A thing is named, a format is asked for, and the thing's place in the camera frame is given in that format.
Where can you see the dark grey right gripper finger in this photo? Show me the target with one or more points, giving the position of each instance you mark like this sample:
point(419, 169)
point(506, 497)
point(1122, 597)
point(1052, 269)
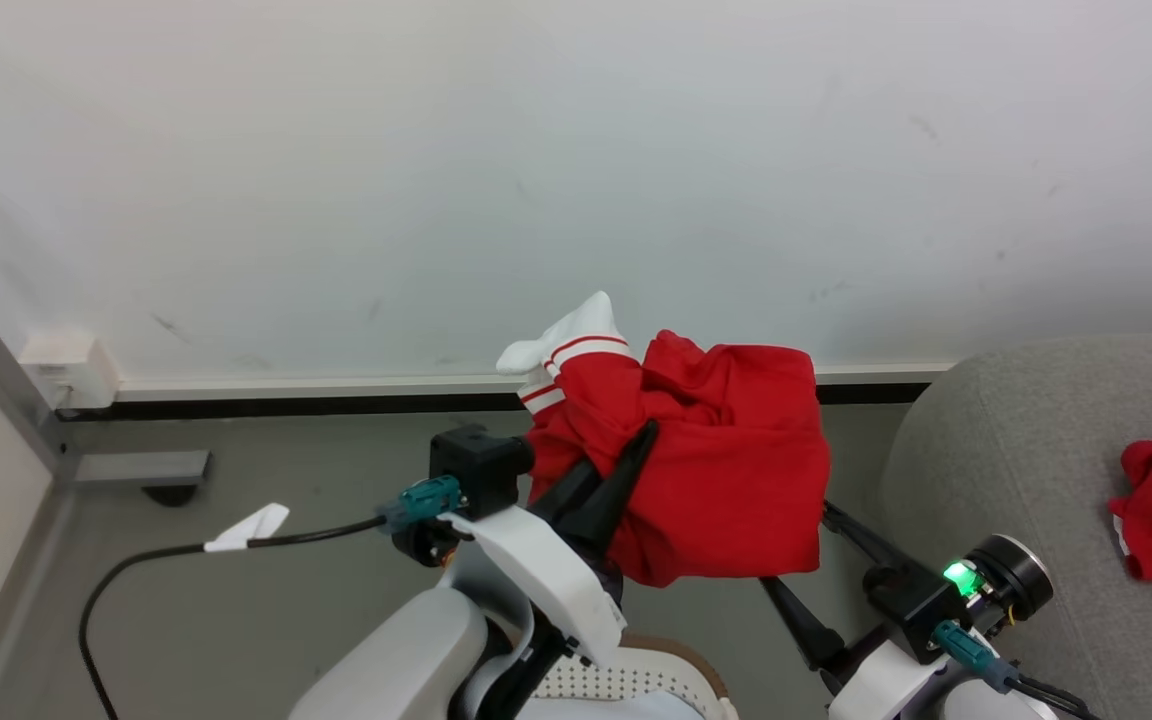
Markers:
point(861, 540)
point(804, 622)

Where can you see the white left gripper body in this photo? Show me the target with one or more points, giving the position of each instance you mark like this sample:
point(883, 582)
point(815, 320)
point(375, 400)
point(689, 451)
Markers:
point(546, 570)

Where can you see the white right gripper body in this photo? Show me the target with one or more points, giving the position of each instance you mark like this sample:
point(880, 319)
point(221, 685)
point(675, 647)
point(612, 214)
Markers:
point(881, 685)

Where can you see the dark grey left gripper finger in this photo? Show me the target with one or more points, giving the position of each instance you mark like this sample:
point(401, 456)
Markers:
point(621, 500)
point(566, 500)

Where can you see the red jacket with white sleeves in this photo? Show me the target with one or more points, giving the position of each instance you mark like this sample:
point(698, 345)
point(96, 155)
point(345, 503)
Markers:
point(736, 480)

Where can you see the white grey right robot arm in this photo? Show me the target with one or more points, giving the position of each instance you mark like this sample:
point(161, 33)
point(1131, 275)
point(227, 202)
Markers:
point(986, 706)

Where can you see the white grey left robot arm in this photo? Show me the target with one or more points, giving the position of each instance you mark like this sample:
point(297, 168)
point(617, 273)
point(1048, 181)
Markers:
point(386, 660)

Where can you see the grey fabric sofa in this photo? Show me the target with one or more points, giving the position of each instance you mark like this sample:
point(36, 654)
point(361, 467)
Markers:
point(1036, 450)

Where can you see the beige plastic laundry basket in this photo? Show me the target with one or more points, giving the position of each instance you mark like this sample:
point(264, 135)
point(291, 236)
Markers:
point(641, 678)

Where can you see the black caster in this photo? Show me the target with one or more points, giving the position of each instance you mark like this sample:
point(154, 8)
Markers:
point(171, 495)

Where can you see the white junction box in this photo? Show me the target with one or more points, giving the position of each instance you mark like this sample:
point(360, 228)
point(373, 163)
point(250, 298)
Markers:
point(66, 365)

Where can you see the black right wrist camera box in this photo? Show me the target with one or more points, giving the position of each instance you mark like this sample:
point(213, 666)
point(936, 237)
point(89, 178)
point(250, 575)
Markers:
point(911, 605)

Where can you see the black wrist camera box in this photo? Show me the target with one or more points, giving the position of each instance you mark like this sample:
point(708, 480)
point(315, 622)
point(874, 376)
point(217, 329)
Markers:
point(911, 605)
point(476, 465)

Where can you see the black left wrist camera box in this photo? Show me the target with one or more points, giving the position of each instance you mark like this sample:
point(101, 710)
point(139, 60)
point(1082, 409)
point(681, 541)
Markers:
point(476, 465)

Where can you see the grey metal frame foot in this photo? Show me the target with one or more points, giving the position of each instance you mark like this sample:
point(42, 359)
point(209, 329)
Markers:
point(141, 468)

